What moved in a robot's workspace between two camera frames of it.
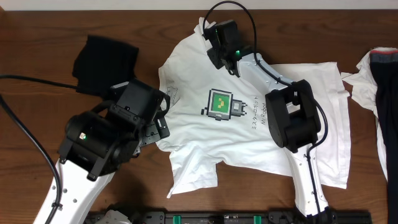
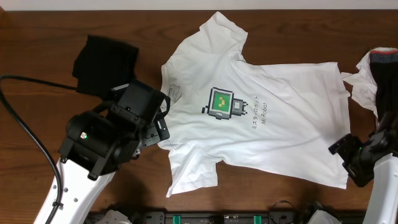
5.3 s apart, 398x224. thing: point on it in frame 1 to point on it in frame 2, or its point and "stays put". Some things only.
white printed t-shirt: [215, 118] stays put
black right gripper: [213, 56] to [344, 147]
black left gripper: [153, 134] stays put
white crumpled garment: [362, 84] stays put
